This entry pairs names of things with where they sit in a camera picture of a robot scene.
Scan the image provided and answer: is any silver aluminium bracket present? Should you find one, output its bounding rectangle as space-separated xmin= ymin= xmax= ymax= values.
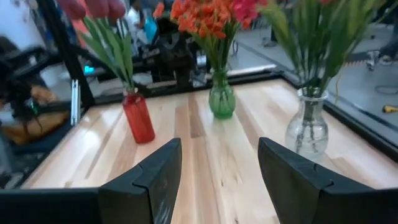
xmin=70 ymin=79 xmax=81 ymax=126

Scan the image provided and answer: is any green glass vase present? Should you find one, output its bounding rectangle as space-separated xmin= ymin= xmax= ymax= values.
xmin=208 ymin=68 xmax=236 ymax=119

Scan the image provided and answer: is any black striped floor mat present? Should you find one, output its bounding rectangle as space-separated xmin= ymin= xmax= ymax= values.
xmin=343 ymin=51 xmax=379 ymax=68

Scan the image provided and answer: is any clear glass vase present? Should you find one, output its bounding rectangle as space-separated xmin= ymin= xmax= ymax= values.
xmin=285 ymin=87 xmax=330 ymax=162

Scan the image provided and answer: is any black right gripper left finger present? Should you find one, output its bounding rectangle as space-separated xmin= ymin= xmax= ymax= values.
xmin=0 ymin=138 xmax=183 ymax=224

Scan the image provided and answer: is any red artificial tulip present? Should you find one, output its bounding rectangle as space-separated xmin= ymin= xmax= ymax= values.
xmin=57 ymin=0 xmax=134 ymax=94
xmin=107 ymin=0 xmax=136 ymax=94
xmin=83 ymin=0 xmax=135 ymax=94

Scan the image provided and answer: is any orange artificial flower spray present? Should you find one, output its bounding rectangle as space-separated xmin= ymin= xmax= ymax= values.
xmin=170 ymin=0 xmax=224 ymax=72
xmin=211 ymin=0 xmax=243 ymax=72
xmin=192 ymin=0 xmax=237 ymax=72
xmin=152 ymin=1 xmax=224 ymax=72

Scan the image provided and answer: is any person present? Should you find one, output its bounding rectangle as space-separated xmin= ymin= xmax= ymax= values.
xmin=126 ymin=0 xmax=159 ymax=47

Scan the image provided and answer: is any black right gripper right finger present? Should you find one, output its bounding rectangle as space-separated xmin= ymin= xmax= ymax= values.
xmin=257 ymin=136 xmax=398 ymax=224

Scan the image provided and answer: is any red ribbed glass vase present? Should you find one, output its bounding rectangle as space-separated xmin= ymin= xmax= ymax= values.
xmin=121 ymin=90 xmax=156 ymax=144

